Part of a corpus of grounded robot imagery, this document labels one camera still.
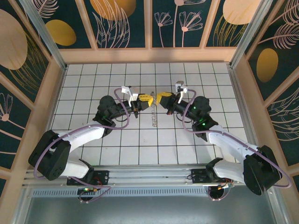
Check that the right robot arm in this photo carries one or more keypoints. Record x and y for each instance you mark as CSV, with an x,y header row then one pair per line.
x,y
229,142

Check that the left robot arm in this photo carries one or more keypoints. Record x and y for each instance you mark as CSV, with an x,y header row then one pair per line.
x,y
86,136

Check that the small circuit board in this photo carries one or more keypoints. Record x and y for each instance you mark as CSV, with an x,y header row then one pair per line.
x,y
87,190
225,186

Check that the perforated metal strip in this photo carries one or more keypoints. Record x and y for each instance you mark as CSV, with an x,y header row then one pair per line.
x,y
149,192

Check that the grey metal sheet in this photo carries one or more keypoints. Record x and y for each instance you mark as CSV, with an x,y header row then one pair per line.
x,y
149,210

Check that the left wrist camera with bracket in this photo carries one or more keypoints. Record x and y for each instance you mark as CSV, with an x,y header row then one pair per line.
x,y
134,96

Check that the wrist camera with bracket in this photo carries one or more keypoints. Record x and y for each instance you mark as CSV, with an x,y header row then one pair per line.
x,y
134,96
181,86

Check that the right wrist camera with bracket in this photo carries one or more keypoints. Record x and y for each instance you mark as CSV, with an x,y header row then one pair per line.
x,y
181,86

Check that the aluminium side rail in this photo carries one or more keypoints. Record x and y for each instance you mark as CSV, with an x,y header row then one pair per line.
x,y
237,93

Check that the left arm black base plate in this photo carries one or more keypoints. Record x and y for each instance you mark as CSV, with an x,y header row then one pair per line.
x,y
102,175

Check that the aluminium mounting rail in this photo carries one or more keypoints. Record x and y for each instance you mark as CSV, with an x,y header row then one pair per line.
x,y
149,175

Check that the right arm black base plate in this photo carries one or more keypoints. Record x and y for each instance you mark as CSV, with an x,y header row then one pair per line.
x,y
197,176

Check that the aluminium frame post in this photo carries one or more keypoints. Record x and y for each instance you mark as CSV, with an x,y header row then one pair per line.
x,y
45,35
248,35

